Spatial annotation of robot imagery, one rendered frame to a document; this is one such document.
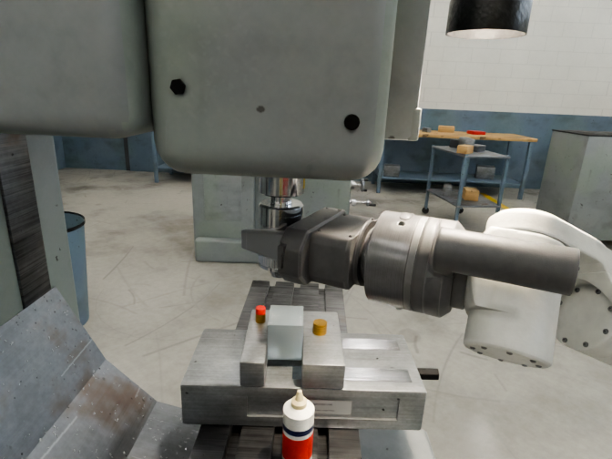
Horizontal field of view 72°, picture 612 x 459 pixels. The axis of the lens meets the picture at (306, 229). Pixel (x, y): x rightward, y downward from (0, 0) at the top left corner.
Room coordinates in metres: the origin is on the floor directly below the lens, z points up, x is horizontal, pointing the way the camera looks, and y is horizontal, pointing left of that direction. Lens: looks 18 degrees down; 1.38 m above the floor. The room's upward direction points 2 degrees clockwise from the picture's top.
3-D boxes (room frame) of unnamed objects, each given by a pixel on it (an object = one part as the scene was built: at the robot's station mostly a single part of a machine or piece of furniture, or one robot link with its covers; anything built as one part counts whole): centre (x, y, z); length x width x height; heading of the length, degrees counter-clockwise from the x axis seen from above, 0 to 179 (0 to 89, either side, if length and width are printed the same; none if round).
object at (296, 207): (0.43, 0.03, 1.26); 0.05 x 0.05 x 0.01
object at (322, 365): (0.57, -0.03, 1.00); 0.15 x 0.06 x 0.04; 1
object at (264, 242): (0.40, 0.04, 1.23); 0.06 x 0.02 x 0.03; 64
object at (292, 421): (0.44, 0.00, 0.97); 0.04 x 0.04 x 0.11
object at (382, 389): (0.57, -0.01, 0.97); 0.35 x 0.15 x 0.11; 91
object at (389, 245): (0.39, -0.06, 1.23); 0.13 x 0.12 x 0.10; 154
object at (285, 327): (0.56, 0.02, 1.03); 0.06 x 0.05 x 0.06; 1
